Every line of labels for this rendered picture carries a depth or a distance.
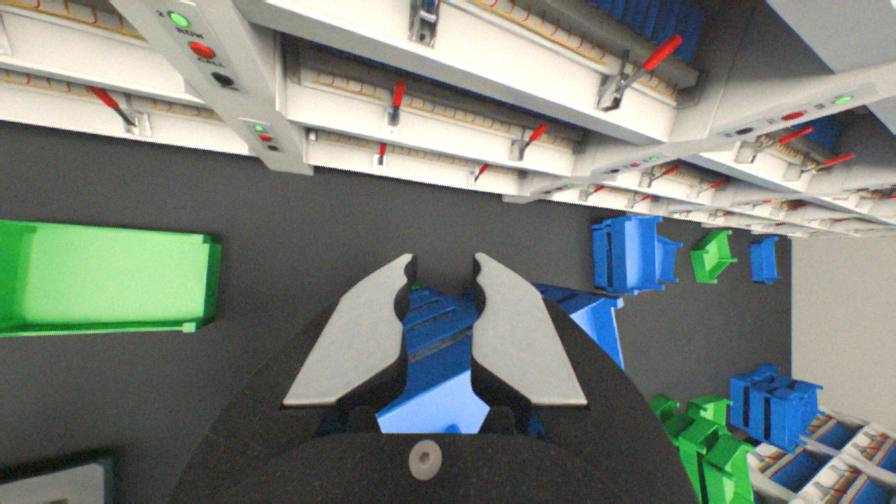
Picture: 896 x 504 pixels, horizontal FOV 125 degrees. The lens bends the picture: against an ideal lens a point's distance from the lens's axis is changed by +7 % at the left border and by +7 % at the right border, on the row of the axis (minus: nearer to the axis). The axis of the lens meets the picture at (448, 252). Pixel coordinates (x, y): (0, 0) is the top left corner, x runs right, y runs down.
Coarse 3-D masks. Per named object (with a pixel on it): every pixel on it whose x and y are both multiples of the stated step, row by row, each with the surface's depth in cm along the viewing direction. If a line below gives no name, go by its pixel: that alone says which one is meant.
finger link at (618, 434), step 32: (576, 352) 7; (608, 384) 6; (544, 416) 5; (576, 416) 5; (608, 416) 5; (640, 416) 5; (576, 448) 5; (608, 448) 5; (640, 448) 5; (672, 448) 5; (608, 480) 4; (640, 480) 4; (672, 480) 4
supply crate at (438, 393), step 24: (432, 360) 24; (456, 360) 23; (408, 384) 21; (432, 384) 20; (456, 384) 26; (384, 408) 19; (408, 408) 24; (432, 408) 25; (456, 408) 26; (480, 408) 27; (384, 432) 23; (408, 432) 24; (432, 432) 25
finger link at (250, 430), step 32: (320, 320) 8; (288, 352) 7; (256, 384) 6; (288, 384) 6; (224, 416) 5; (256, 416) 5; (288, 416) 5; (320, 416) 5; (224, 448) 5; (256, 448) 5; (288, 448) 5; (192, 480) 4; (224, 480) 4
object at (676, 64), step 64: (256, 0) 19; (320, 0) 20; (384, 0) 22; (448, 0) 23; (512, 0) 25; (576, 0) 26; (640, 0) 30; (704, 0) 32; (448, 64) 25; (512, 64) 28; (576, 64) 31; (640, 64) 33; (704, 64) 37; (640, 128) 38; (704, 128) 37
